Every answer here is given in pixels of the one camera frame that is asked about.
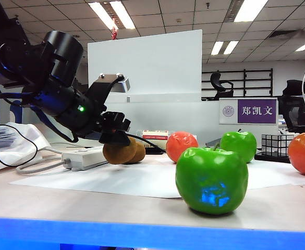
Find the purple white name sign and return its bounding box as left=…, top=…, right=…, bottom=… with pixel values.
left=218, top=97, right=279, bottom=126

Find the grey power strip cord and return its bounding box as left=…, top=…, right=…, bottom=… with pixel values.
left=16, top=156, right=72, bottom=175

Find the blue chair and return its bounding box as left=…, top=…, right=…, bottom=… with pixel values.
left=0, top=85, right=24, bottom=126

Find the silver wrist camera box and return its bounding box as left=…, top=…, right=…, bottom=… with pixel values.
left=99, top=73, right=131, bottom=93

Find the black mesh office chair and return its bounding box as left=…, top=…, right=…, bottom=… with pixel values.
left=277, top=79, right=305, bottom=134

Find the black shelf rack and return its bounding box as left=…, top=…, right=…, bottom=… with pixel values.
left=201, top=68, right=274, bottom=101

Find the green toy apple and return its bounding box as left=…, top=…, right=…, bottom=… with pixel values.
left=219, top=129, right=258, bottom=164
left=175, top=147, right=249, bottom=216

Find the frosted desk divider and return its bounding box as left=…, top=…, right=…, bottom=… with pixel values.
left=37, top=100, right=279, bottom=146

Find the translucent printed plastic bag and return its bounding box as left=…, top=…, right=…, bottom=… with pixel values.
left=0, top=122, right=52, bottom=175

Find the brown toy kiwi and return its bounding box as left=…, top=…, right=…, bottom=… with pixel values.
left=131, top=142, right=147, bottom=165
left=102, top=137, right=138, bottom=165

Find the thick black cable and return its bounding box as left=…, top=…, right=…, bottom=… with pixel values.
left=127, top=133, right=166, bottom=154

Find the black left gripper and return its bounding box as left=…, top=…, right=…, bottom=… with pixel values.
left=63, top=90, right=132, bottom=146

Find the red-orange tomato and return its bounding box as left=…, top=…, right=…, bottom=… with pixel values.
left=165, top=131, right=199, bottom=164
left=287, top=132, right=305, bottom=177

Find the white paper sheet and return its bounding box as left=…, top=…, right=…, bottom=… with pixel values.
left=246, top=158, right=305, bottom=190
left=9, top=162, right=182, bottom=199

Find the white switched power strip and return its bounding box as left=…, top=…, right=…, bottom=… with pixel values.
left=61, top=145, right=108, bottom=172

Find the grey file holder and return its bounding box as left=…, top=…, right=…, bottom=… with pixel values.
left=0, top=84, right=25, bottom=125

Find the silver mirror cube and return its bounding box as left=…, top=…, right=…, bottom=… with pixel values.
left=261, top=133, right=296, bottom=157

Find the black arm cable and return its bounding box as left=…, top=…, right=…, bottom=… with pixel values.
left=34, top=106, right=79, bottom=143

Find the white board panel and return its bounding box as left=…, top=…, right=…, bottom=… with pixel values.
left=87, top=29, right=203, bottom=103

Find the black flat pad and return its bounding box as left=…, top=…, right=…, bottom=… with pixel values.
left=144, top=146, right=166, bottom=155

